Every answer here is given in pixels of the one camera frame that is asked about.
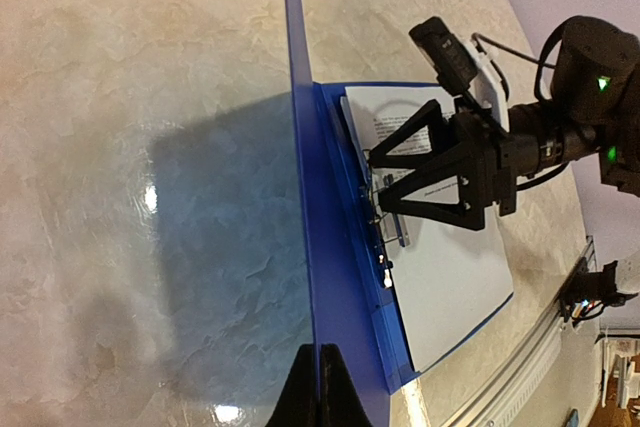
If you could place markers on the folder metal clip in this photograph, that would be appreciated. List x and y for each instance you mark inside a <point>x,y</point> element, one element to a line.
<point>388,230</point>

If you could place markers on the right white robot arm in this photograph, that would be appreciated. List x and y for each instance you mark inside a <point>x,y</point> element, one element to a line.
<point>592,108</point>

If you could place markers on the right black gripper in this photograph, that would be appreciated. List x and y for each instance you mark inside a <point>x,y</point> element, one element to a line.
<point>426,143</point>

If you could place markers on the blue file folder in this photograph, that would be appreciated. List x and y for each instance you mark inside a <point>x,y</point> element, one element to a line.
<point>341,306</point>

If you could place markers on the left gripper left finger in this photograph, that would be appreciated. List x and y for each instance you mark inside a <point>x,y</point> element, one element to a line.
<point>297,405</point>

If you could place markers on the aluminium front rail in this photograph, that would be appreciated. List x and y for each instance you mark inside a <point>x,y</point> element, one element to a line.
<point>552,378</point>

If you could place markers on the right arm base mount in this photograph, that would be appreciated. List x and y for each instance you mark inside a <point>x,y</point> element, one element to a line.
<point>586,294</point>

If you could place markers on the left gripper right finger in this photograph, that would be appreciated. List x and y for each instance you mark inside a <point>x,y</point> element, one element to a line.
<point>339,403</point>

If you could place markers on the white paper sheet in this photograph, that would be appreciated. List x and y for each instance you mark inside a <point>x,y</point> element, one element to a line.
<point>449,282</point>

